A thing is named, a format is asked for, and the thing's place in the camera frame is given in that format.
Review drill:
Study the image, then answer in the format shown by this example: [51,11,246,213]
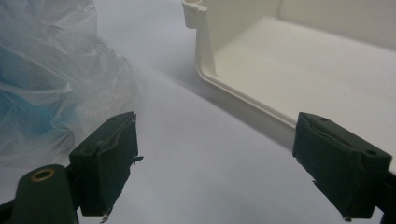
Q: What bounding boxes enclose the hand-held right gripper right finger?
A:
[292,111,393,222]

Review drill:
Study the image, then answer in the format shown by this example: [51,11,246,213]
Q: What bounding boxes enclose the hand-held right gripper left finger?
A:
[68,111,144,223]

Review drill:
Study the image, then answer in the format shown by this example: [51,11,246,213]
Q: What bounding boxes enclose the blue snack pouch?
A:
[0,46,80,143]

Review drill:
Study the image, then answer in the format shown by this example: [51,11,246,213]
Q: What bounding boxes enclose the white plastic bin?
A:
[181,0,396,175]

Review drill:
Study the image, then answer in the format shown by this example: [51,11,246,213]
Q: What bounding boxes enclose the clear plastic bag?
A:
[0,0,140,171]

